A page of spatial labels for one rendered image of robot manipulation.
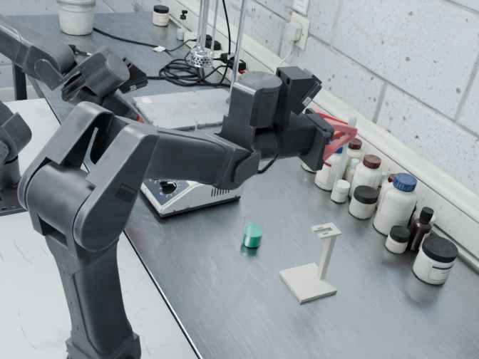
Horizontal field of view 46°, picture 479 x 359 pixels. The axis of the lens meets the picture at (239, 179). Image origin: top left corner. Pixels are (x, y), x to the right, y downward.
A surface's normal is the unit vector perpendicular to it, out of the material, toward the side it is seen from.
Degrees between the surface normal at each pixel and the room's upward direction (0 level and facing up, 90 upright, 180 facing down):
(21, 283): 0
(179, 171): 93
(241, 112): 90
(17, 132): 54
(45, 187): 50
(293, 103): 90
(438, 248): 0
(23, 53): 87
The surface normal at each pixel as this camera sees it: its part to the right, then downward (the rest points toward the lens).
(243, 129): -0.58, 0.37
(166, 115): 0.14, -0.83
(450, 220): -0.86, 0.17
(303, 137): 0.43, 0.54
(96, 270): 0.75, 0.57
